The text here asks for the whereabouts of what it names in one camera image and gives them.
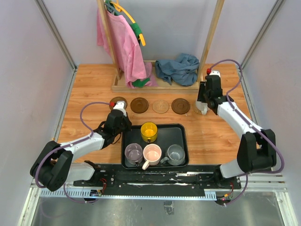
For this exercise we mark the white cup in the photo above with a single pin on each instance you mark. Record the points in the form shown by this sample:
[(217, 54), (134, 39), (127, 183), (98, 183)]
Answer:
[(201, 107)]

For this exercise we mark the right woven rattan coaster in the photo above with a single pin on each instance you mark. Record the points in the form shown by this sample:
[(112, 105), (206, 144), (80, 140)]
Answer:
[(195, 109)]

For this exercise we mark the blue crumpled cloth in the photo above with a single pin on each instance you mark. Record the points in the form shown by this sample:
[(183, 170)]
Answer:
[(182, 70)]

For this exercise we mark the yellow cup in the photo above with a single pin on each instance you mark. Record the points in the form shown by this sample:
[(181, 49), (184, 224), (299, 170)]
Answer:
[(149, 132)]

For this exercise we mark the yellow clothes hanger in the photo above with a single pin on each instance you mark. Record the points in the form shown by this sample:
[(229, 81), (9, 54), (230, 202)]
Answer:
[(121, 9)]

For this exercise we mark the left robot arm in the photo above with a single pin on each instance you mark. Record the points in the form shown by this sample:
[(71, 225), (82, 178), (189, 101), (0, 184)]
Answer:
[(54, 166)]

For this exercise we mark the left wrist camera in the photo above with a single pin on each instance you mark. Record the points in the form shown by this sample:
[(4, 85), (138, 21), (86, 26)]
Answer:
[(120, 105)]

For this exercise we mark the left woven rattan coaster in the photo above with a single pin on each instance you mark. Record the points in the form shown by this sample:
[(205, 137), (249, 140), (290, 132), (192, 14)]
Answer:
[(160, 106)]

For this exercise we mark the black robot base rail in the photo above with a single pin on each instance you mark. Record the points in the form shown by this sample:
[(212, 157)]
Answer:
[(191, 181)]

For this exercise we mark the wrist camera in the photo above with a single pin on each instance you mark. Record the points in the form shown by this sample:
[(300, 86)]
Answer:
[(120, 105), (214, 72)]

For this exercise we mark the wooden clothes rack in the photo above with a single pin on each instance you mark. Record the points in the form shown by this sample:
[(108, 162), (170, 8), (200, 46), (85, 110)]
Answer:
[(118, 79)]

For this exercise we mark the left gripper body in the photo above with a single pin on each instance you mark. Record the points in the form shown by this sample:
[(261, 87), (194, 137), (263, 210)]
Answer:
[(124, 127)]

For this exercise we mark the green clothes hanger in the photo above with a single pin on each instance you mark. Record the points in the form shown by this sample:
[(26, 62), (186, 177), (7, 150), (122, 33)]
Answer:
[(135, 27)]

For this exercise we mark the black plastic tray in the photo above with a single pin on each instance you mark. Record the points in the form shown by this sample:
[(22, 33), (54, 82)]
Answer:
[(168, 134)]

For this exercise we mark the pink mug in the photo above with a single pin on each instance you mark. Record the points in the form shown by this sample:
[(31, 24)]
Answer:
[(152, 154)]

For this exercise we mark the pink shirt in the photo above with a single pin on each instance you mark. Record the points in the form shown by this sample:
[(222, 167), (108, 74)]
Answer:
[(128, 51)]

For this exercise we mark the grey mug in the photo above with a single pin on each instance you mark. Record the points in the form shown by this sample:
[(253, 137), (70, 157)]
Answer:
[(175, 155)]

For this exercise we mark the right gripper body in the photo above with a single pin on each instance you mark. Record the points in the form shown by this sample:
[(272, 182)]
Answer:
[(203, 94)]

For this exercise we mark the green cloth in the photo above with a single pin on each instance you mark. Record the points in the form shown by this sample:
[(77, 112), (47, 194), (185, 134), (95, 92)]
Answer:
[(140, 83)]

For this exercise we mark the woven rattan coaster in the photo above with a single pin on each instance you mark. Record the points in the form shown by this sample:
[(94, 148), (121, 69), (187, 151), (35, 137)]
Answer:
[(160, 106), (195, 109)]

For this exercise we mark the purple cup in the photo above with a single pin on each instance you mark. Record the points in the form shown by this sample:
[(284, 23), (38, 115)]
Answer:
[(134, 154)]

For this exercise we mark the brown wooden saucer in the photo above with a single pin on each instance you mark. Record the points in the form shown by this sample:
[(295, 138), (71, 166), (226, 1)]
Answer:
[(139, 105), (180, 106), (116, 99)]

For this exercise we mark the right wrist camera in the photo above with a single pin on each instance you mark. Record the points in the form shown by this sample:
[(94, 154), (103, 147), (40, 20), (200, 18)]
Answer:
[(214, 72)]

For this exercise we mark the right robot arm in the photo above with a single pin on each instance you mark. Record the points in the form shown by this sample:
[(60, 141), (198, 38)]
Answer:
[(256, 151)]

